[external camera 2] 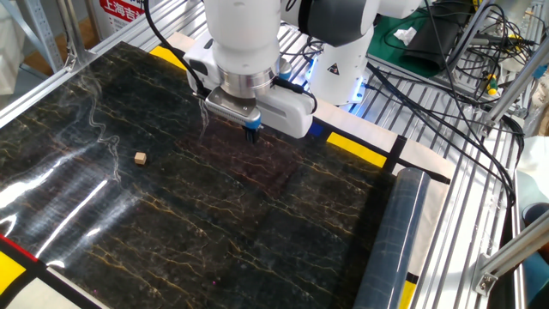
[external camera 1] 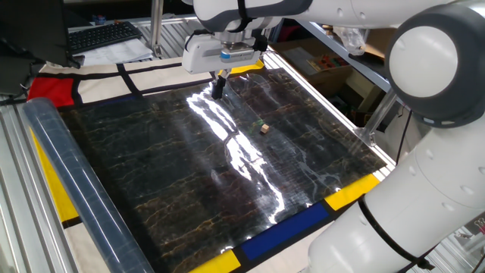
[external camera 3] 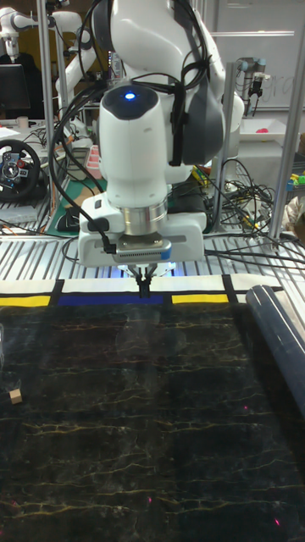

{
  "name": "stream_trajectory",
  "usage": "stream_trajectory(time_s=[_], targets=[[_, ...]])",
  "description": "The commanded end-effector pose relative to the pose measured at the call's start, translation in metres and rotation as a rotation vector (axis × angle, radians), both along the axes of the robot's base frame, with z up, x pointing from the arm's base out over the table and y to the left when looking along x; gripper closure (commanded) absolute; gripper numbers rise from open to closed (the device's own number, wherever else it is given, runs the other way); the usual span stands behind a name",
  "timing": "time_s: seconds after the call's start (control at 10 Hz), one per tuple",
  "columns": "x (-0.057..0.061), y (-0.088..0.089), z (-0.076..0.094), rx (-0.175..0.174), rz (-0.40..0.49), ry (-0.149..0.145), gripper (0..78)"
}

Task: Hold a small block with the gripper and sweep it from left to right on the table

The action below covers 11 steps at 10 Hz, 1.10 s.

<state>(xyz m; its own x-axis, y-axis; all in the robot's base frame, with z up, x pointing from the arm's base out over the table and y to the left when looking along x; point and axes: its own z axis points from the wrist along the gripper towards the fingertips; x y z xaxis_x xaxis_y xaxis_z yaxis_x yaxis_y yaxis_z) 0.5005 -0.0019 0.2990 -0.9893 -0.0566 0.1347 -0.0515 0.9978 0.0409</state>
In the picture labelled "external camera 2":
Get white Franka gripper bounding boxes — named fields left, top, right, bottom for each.
left=183, top=30, right=317, bottom=145

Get black marble pattern mat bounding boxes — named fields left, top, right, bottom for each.
left=0, top=41, right=398, bottom=309

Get Mondrian pattern cloth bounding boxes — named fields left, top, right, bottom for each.
left=0, top=32, right=455, bottom=309

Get green cutting mat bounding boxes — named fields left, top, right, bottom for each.
left=367, top=7, right=473, bottom=79

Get rolled clear plastic film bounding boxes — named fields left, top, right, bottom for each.
left=352, top=167, right=431, bottom=309

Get red white Chinese sign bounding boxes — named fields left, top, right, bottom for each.
left=92, top=0, right=163, bottom=43

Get white crumpled paper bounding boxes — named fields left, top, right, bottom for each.
left=393, top=26, right=419, bottom=46

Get black rolled pouch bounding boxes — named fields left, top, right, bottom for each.
left=401, top=12, right=471, bottom=78

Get yellow green screwdriver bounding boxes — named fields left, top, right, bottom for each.
left=483, top=72, right=500, bottom=97

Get white plastic sheet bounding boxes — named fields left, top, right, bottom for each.
left=0, top=0, right=26, bottom=96

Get white fabric sheet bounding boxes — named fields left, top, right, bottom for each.
left=514, top=135, right=549, bottom=207

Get teal plastic container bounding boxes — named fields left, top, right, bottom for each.
left=521, top=201, right=549, bottom=304

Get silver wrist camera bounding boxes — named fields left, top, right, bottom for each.
left=204, top=85, right=262, bottom=130

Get black arm cable harness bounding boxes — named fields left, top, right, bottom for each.
left=143, top=0, right=211, bottom=99

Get grey perforated shelf post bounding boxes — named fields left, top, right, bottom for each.
left=16, top=0, right=65, bottom=74

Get aluminium frame post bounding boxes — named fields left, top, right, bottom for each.
left=482, top=40, right=549, bottom=128
left=445, top=0, right=494, bottom=74
left=471, top=209, right=549, bottom=298

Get thick black base cable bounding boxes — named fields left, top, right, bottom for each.
left=365, top=61, right=527, bottom=209

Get black cable tangle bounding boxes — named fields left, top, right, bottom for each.
left=465, top=2, right=540, bottom=94

